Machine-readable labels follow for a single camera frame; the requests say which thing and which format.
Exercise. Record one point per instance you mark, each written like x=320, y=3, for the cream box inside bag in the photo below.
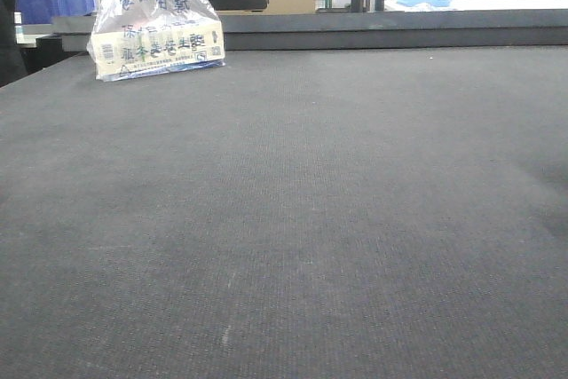
x=135, y=52

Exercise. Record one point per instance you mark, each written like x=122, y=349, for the white background table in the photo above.
x=482, y=5

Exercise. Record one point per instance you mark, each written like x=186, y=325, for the clear printed plastic bag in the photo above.
x=155, y=6

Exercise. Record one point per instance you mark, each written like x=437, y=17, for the blue tray on white table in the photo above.
x=429, y=3

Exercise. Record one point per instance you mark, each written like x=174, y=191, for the dark raised table ledge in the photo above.
x=394, y=30

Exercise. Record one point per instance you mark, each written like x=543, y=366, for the person in black clothing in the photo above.
x=11, y=19

